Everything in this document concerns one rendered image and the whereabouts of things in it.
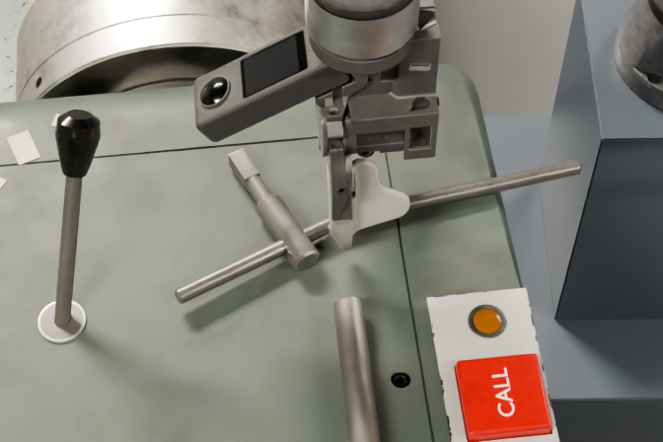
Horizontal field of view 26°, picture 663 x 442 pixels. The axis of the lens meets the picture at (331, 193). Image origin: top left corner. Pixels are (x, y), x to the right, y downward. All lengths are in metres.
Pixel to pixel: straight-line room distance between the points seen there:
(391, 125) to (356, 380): 0.18
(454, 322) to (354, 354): 0.09
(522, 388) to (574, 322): 0.64
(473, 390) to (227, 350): 0.18
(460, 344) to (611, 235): 0.49
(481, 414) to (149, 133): 0.36
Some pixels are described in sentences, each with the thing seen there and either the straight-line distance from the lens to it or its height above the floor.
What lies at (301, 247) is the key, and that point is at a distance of 1.08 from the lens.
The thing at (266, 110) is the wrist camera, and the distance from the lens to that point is 0.99.
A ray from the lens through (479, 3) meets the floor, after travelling 2.96.
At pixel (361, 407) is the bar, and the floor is 1.28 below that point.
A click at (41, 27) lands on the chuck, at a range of 1.36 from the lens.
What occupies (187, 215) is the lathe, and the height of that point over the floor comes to 1.26.
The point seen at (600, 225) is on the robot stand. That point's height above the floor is 0.95.
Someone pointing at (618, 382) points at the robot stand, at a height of 0.75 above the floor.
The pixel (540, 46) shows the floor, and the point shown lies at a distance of 2.90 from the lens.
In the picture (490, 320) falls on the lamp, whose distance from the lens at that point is 1.08.
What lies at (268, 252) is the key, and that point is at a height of 1.27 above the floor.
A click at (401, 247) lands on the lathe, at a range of 1.11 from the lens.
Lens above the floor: 2.19
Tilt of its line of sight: 56 degrees down
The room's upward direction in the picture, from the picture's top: straight up
